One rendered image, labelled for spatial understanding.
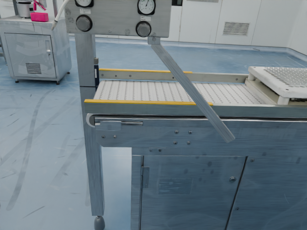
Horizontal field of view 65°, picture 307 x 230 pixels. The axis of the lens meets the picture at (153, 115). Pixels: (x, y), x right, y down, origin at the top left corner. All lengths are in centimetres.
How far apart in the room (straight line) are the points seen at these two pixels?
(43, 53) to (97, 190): 229
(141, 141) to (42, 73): 272
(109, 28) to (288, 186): 83
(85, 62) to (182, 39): 502
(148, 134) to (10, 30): 281
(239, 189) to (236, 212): 12
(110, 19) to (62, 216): 123
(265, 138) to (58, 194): 129
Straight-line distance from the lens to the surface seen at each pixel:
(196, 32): 587
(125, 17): 54
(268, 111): 74
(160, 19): 54
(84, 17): 54
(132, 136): 69
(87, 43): 89
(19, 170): 195
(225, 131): 59
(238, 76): 97
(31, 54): 330
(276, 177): 99
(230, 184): 94
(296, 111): 78
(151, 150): 76
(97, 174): 116
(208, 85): 91
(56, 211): 159
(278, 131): 80
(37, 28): 320
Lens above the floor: 117
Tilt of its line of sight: 28 degrees down
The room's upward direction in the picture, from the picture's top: 4 degrees clockwise
